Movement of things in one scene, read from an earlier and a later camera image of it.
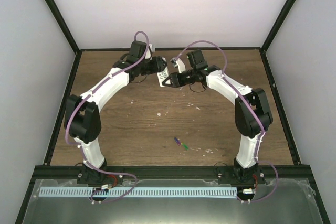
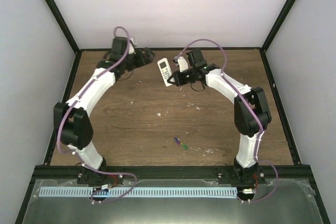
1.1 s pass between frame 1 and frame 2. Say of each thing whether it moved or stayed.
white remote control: moved
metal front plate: stayed
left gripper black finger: moved
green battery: stayed
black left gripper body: moved
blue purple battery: stayed
